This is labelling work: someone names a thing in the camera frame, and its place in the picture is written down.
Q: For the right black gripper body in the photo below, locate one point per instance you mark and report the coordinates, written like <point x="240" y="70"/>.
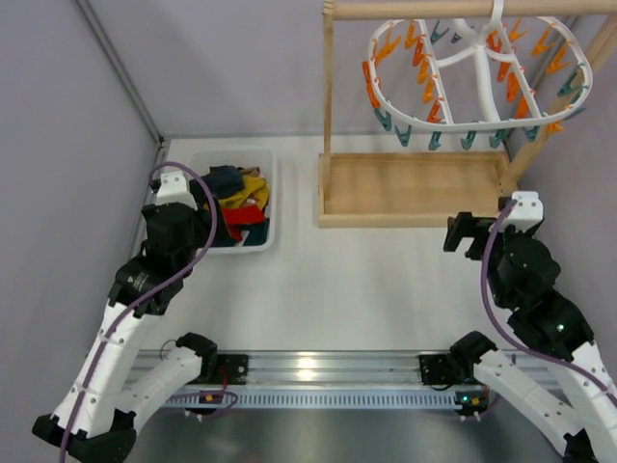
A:
<point x="464" y="234"/>

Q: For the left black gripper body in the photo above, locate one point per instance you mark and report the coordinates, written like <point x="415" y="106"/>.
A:
<point x="207" y="222"/>

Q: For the dark navy sock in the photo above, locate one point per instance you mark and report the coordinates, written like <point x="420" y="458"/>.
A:
<point x="224" y="181"/>

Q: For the red christmas sock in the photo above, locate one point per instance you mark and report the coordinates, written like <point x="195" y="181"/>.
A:
<point x="246" y="215"/>

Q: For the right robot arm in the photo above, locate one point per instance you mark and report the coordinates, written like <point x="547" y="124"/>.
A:
<point x="517" y="287"/>

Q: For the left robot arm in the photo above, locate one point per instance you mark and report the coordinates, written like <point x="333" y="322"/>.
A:
<point x="99" y="419"/>

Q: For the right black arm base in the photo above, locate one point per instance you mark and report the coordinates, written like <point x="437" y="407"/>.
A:
<point x="442" y="371"/>

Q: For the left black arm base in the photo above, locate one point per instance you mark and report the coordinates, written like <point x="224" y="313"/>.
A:
<point x="229" y="370"/>

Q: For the white round clip hanger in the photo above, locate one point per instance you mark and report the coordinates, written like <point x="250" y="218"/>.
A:
<point x="505" y="97"/>

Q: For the teal sock in basket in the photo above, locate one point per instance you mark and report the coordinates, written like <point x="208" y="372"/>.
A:
<point x="255" y="235"/>

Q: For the brown striped sock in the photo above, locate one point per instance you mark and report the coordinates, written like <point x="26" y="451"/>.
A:
<point x="250" y="172"/>

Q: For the wooden drying rack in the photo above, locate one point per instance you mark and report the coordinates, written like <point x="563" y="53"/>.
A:
<point x="433" y="177"/>

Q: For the white plastic basket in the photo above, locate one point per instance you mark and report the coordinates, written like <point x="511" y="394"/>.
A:
<point x="201" y="161"/>

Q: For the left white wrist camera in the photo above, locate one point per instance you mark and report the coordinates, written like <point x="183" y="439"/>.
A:
<point x="174" y="188"/>

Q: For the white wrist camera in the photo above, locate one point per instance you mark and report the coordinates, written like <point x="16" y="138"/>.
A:
<point x="174" y="188"/>
<point x="527" y="212"/>

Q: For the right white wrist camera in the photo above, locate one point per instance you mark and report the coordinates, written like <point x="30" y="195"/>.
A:
<point x="527" y="212"/>

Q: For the aluminium mounting rail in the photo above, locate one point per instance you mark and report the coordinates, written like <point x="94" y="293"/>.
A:
<point x="339" y="380"/>

